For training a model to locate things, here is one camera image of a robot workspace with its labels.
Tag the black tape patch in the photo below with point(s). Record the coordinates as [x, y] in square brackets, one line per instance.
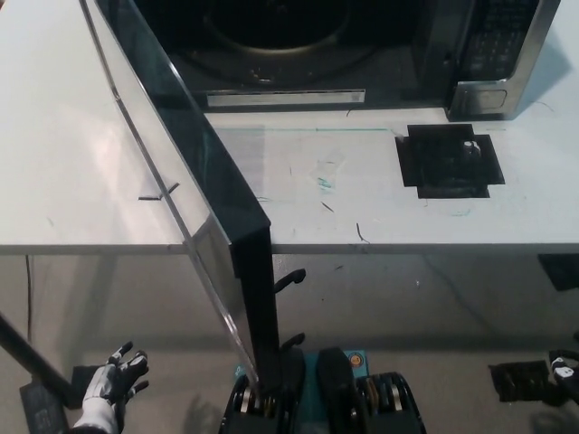
[434, 176]

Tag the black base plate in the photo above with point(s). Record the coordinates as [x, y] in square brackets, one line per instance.
[43, 409]

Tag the black floor mat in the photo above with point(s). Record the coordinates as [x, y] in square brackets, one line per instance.
[515, 382]

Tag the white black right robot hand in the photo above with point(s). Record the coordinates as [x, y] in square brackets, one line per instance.
[563, 373]

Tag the small white knob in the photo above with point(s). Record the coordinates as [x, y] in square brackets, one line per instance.
[471, 148]

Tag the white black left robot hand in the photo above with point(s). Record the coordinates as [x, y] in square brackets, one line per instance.
[105, 384]

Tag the glass microwave turntable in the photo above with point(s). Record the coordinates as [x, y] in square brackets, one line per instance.
[289, 40]

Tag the black ribbed robot body block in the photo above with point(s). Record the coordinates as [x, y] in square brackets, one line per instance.
[253, 420]
[384, 416]

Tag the black diagonal stand bar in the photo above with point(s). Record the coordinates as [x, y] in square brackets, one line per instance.
[31, 361]

